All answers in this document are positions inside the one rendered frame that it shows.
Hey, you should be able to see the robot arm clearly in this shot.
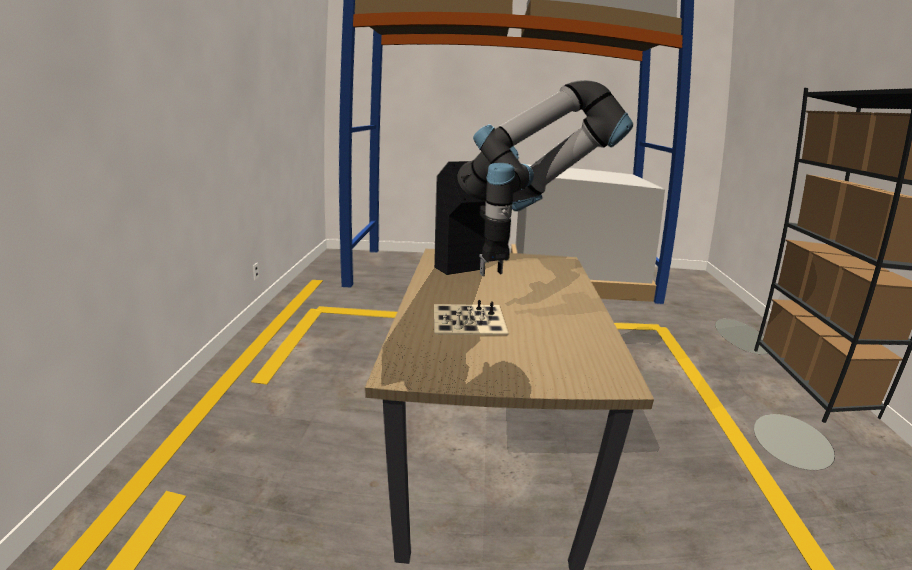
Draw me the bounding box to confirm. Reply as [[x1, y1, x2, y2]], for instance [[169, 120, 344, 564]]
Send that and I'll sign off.
[[457, 80, 633, 211]]

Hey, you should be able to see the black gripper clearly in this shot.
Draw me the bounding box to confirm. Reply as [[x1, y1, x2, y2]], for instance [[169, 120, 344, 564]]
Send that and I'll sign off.
[[479, 203, 512, 277]]

